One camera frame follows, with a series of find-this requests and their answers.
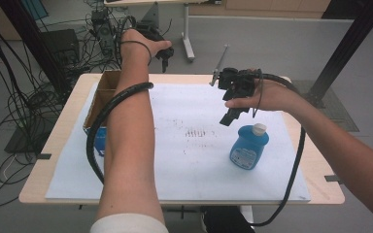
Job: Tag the black wristband on wrist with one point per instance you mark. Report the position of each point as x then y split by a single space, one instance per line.
144 44
261 93

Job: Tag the white desk leg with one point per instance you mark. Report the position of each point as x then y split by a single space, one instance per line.
247 213

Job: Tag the black wristband on left wrist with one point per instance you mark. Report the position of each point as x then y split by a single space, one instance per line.
144 44

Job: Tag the black electronic device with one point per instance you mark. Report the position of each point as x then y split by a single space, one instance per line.
103 30

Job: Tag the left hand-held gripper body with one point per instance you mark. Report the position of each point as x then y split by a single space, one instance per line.
149 30

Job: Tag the black wristband on right wrist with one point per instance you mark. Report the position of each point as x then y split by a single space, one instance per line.
261 93

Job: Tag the blue bottle with white cap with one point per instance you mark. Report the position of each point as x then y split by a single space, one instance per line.
247 149

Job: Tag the black metal frame post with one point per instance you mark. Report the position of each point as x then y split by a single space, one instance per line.
346 48
29 35

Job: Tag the black tape strip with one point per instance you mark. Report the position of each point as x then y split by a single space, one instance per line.
332 178
43 156

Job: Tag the black box on floor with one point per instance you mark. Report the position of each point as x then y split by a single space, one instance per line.
60 45

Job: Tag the white table leg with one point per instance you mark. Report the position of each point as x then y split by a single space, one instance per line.
187 35

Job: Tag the blue cardboard box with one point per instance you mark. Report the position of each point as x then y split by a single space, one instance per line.
105 97

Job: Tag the grey triangular bracket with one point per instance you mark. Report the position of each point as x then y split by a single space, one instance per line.
152 17

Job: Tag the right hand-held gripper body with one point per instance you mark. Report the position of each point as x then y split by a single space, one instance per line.
238 82

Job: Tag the person's dark trouser leg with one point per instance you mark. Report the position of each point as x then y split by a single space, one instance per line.
223 221

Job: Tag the person's left hand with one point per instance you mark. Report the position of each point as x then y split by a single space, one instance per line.
136 48

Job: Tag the white paper sheet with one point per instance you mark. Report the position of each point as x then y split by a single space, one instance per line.
200 168

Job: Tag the person's right hand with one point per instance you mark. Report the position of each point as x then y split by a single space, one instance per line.
272 97

